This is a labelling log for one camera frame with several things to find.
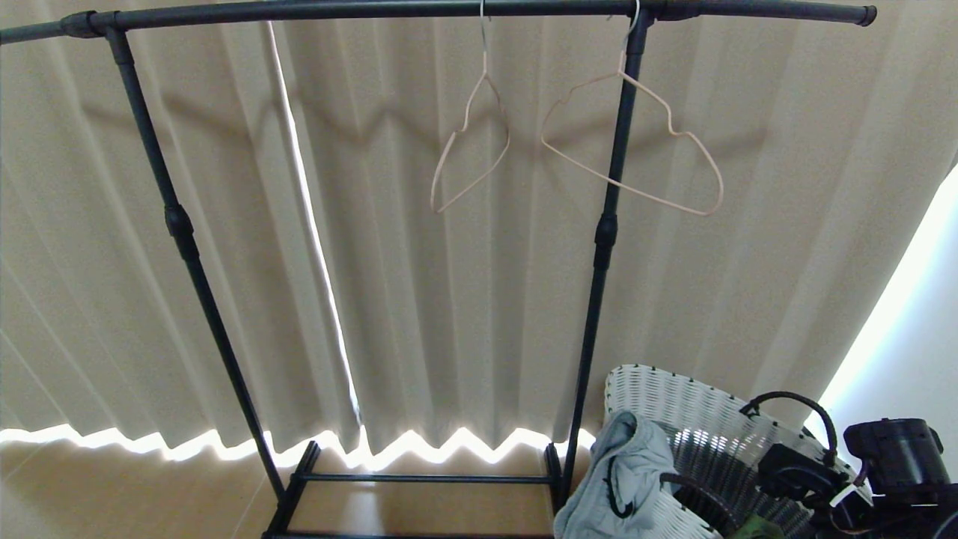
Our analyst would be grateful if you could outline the pink clothes hanger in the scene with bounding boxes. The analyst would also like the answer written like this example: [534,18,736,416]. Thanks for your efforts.
[540,0,725,218]
[430,0,513,216]

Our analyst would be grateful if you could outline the green printed shirt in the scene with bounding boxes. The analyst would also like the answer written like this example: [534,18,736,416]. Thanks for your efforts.
[739,514,785,539]

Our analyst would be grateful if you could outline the white laundry basket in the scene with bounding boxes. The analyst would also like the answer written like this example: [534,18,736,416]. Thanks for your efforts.
[591,363,878,539]

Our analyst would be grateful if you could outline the black clothes rack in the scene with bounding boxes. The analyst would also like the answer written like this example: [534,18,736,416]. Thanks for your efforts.
[0,0,878,539]

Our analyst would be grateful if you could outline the beige curtain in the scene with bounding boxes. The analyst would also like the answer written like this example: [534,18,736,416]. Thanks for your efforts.
[0,0,958,474]

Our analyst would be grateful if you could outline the pale grey shorts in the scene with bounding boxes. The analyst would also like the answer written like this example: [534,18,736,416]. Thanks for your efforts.
[553,409,679,539]

